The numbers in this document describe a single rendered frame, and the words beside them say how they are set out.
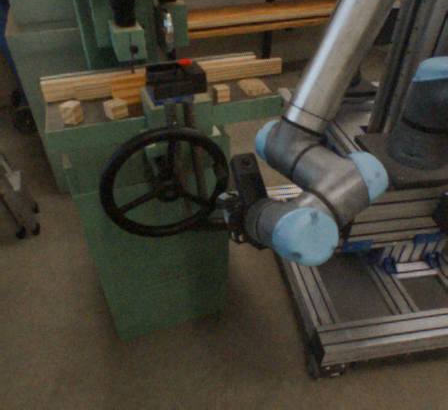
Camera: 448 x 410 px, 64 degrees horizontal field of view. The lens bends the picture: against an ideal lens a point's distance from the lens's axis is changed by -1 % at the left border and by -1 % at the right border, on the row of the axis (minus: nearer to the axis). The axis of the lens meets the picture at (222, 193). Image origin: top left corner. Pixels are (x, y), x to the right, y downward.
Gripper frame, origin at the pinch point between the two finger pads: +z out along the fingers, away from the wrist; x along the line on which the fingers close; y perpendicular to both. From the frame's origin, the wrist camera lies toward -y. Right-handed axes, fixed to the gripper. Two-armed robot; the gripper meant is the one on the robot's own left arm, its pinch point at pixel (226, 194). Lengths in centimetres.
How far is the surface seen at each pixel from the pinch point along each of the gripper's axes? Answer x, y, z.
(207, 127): 0.8, -14.9, 8.0
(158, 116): -10.3, -19.0, 5.7
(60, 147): -32.5, -16.5, 18.1
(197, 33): 64, -92, 213
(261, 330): 19, 65, 49
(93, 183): -27.4, -6.2, 24.0
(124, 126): -17.1, -18.7, 16.8
